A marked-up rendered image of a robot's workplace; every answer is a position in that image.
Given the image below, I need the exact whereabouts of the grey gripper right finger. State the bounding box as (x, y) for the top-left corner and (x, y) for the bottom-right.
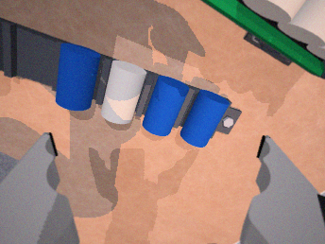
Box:
(240, 135), (325, 244)

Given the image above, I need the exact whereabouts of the blue cylinder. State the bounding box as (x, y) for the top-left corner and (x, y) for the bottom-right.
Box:
(180, 90), (230, 148)
(142, 76), (189, 136)
(55, 44), (101, 111)

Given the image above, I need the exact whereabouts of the white cylinder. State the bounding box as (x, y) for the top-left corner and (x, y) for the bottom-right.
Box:
(101, 61), (146, 124)
(243, 0), (306, 23)
(277, 0), (325, 46)
(306, 44), (325, 60)

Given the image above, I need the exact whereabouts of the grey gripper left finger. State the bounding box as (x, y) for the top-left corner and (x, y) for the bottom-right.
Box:
(0, 132), (80, 244)

